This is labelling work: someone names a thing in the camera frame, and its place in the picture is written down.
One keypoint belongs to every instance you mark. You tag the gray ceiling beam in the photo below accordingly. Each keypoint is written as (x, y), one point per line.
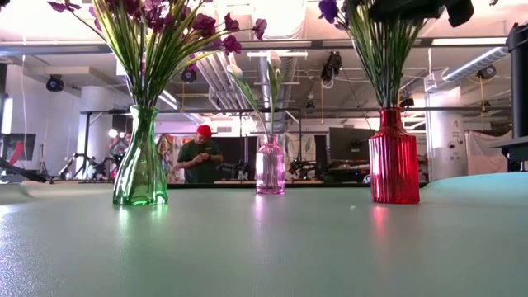
(288, 43)

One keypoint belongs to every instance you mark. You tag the black ceiling camera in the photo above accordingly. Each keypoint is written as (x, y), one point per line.
(55, 83)
(486, 72)
(189, 77)

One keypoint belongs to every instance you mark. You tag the red ribbed glass bottle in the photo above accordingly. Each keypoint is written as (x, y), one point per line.
(394, 165)

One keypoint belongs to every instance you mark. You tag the white tube light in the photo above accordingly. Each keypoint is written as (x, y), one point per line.
(288, 54)

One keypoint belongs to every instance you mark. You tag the black diagonal bar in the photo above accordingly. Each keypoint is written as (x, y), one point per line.
(24, 170)

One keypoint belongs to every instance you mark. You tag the teal table mat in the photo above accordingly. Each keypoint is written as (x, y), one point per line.
(264, 247)

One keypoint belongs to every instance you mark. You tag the black aluminium table frame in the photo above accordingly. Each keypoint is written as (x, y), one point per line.
(313, 185)

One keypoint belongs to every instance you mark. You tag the black monitor stand pole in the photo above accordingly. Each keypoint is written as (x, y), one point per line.
(520, 103)

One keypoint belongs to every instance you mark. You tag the gray desk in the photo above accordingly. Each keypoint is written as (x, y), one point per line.
(515, 150)

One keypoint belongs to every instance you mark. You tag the black horizontal frame bar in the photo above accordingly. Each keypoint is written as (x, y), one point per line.
(206, 110)

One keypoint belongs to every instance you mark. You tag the dark monitor with red mark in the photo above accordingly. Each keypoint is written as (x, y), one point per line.
(29, 144)

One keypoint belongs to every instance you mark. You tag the black computer monitor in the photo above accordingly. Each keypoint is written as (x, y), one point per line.
(348, 144)

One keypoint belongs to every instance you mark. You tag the pink ribbed glass bottle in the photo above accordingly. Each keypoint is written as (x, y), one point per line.
(270, 169)

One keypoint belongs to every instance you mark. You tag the floral patterned curtain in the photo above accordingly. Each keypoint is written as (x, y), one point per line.
(167, 152)

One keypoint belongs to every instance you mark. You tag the person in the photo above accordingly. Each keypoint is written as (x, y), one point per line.
(200, 165)

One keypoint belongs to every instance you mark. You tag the round white studio light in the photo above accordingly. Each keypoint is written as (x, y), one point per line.
(113, 133)

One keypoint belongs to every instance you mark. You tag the pale pink hanging cloth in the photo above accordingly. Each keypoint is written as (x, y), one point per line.
(486, 156)

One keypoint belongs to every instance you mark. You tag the green glass vase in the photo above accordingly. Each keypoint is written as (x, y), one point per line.
(140, 173)

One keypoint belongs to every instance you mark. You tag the black hanging camera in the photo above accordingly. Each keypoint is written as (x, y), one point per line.
(332, 66)

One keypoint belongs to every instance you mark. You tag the white round column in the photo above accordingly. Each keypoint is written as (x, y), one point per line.
(447, 136)

